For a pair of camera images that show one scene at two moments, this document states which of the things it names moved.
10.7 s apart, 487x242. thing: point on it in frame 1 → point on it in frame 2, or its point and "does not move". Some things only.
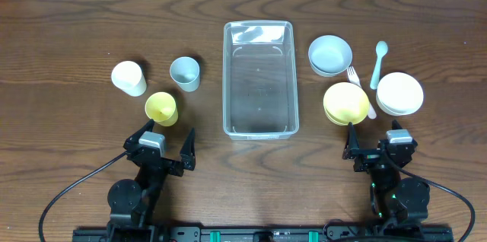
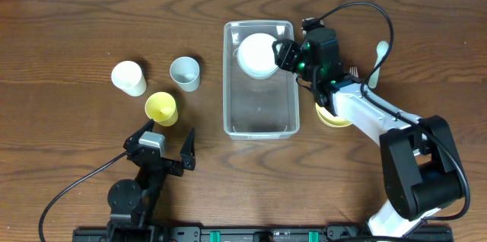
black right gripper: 374,157 → 301,61
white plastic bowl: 399,93 → 256,55
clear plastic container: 259,90 does not move
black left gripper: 161,160 does not move
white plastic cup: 128,76 does not move
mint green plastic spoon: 380,49 does not move
